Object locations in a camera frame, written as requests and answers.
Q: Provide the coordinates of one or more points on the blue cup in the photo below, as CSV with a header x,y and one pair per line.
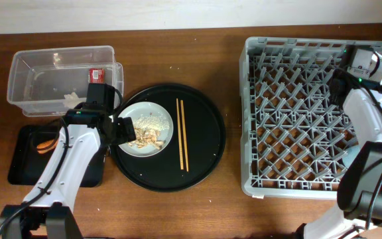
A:
x,y
351,154

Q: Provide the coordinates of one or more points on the pile of peanut shells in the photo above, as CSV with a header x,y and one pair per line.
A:
x,y
146,137

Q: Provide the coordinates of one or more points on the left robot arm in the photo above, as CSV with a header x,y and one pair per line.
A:
x,y
87,131

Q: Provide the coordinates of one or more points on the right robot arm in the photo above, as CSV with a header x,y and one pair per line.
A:
x,y
356,87

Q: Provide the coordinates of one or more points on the black rectangular tray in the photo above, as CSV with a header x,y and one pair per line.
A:
x,y
27,164

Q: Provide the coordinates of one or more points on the pile of white rice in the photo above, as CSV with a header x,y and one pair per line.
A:
x,y
158,123

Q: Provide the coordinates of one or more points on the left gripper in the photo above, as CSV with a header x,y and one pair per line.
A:
x,y
125,130

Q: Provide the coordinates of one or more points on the clear plastic waste bin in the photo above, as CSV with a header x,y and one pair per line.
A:
x,y
39,79

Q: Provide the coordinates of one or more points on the white tissue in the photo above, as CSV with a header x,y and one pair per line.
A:
x,y
72,100

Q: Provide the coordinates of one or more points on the wooden chopstick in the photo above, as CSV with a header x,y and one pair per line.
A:
x,y
184,134
179,135

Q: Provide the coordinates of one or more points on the red snack wrapper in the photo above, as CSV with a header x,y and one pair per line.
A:
x,y
97,75

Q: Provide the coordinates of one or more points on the orange carrot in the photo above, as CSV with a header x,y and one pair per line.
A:
x,y
46,146

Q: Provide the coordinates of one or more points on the grey plate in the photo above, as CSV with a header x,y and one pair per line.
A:
x,y
137,110

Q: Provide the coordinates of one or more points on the grey dishwasher rack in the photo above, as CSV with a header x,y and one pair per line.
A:
x,y
293,139

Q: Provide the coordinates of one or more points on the round black serving tray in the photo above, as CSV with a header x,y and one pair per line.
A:
x,y
205,137

